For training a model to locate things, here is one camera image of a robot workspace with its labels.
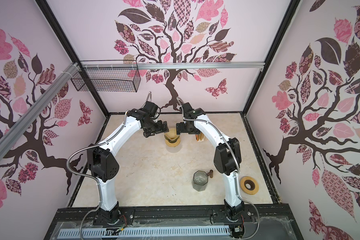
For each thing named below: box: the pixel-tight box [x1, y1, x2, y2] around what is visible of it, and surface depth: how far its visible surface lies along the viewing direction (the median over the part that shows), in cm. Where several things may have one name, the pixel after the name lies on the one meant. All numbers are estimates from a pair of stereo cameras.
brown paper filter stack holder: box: [195, 132, 205, 142], surface depth 105 cm
